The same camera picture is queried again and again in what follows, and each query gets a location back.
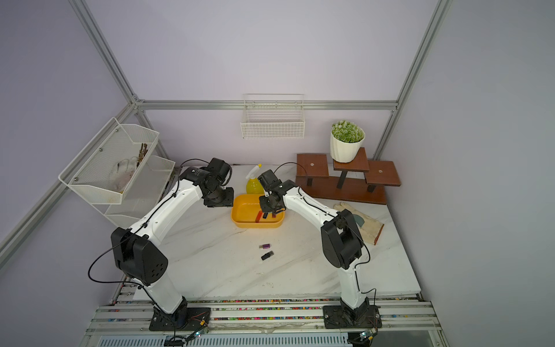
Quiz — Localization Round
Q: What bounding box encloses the white pot green plant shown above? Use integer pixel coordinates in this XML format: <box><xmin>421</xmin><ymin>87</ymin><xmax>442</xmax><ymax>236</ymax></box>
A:
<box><xmin>330</xmin><ymin>120</ymin><xmax>366</xmax><ymax>163</ymax></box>

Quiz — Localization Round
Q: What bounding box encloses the grey black usb flash drive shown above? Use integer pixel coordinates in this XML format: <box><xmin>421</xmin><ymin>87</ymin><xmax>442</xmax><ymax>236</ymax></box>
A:
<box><xmin>261</xmin><ymin>251</ymin><xmax>274</xmax><ymax>261</ymax></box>

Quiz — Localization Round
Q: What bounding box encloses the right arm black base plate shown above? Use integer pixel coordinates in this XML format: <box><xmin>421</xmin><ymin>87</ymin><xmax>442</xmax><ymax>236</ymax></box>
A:
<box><xmin>322</xmin><ymin>305</ymin><xmax>382</xmax><ymax>329</ymax></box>

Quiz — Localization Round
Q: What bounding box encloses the yellow plastic storage box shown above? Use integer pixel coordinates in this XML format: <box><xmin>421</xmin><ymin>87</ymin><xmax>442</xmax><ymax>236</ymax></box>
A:
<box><xmin>231</xmin><ymin>194</ymin><xmax>286</xmax><ymax>228</ymax></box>

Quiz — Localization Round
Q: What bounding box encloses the beige work glove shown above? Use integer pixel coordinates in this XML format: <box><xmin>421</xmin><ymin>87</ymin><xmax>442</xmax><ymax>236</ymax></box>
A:
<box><xmin>333</xmin><ymin>202</ymin><xmax>384</xmax><ymax>245</ymax></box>

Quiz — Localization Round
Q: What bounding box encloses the aluminium rail base frame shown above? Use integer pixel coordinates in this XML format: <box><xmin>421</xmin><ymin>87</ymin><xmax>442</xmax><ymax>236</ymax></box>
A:
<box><xmin>80</xmin><ymin>289</ymin><xmax>448</xmax><ymax>346</ymax></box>

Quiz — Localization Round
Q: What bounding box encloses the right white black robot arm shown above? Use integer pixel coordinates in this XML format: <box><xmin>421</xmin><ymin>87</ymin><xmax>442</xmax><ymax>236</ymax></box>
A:
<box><xmin>257</xmin><ymin>170</ymin><xmax>375</xmax><ymax>323</ymax></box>

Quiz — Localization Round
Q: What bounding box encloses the clear plastic bag in shelf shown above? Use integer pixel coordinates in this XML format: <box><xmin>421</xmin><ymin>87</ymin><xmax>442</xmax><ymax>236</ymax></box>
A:
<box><xmin>108</xmin><ymin>156</ymin><xmax>139</xmax><ymax>193</ymax></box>

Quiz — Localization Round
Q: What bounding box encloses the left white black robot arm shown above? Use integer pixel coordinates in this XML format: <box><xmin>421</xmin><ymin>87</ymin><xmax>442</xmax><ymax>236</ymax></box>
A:
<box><xmin>108</xmin><ymin>158</ymin><xmax>234</xmax><ymax>328</ymax></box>

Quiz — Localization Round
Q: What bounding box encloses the white mesh two-tier shelf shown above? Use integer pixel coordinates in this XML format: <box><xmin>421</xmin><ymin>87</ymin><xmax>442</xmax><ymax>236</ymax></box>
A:
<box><xmin>59</xmin><ymin>118</ymin><xmax>175</xmax><ymax>228</ymax></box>

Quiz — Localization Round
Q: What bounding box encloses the brown wooden tiered stand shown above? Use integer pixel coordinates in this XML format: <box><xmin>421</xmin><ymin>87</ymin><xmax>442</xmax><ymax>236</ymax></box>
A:
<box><xmin>296</xmin><ymin>147</ymin><xmax>401</xmax><ymax>205</ymax></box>

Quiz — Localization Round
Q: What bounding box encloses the yellow green spray bottle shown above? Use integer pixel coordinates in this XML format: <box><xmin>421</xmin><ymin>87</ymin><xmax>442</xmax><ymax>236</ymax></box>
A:
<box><xmin>246</xmin><ymin>164</ymin><xmax>264</xmax><ymax>195</ymax></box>

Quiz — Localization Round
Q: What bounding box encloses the white wire wall basket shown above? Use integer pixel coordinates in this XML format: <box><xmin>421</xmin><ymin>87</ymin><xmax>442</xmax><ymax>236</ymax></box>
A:
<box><xmin>241</xmin><ymin>93</ymin><xmax>306</xmax><ymax>140</ymax></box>

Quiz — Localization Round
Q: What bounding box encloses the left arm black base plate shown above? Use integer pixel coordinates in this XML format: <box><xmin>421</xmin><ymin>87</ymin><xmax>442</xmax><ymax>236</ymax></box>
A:
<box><xmin>149</xmin><ymin>307</ymin><xmax>211</xmax><ymax>332</ymax></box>

